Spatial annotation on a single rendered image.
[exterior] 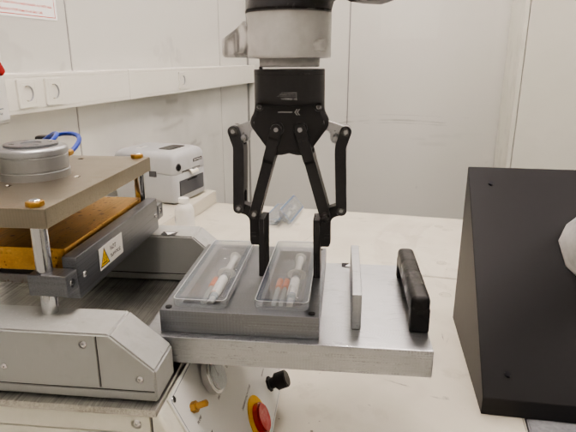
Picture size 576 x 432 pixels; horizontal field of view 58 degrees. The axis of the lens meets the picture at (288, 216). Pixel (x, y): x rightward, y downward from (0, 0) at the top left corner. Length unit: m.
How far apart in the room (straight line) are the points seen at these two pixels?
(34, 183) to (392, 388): 0.59
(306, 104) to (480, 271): 0.47
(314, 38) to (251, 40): 0.06
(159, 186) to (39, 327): 1.19
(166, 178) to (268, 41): 1.19
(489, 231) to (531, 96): 1.77
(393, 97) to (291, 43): 2.53
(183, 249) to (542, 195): 0.62
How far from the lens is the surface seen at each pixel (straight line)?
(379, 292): 0.65
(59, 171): 0.65
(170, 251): 0.77
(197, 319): 0.55
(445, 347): 0.99
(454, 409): 0.85
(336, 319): 0.58
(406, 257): 0.65
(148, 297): 0.74
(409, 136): 3.06
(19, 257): 0.60
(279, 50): 0.53
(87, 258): 0.57
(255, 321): 0.54
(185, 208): 1.37
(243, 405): 0.70
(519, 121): 2.66
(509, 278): 0.90
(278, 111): 0.56
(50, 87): 1.54
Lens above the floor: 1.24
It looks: 17 degrees down
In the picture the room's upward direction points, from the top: straight up
